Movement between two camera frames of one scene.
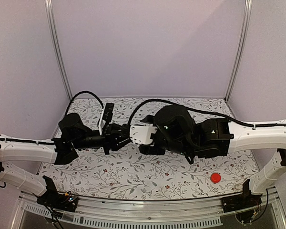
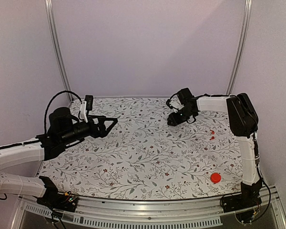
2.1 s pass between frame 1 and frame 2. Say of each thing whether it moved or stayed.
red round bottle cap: stayed
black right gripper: moved
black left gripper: moved
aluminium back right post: stayed
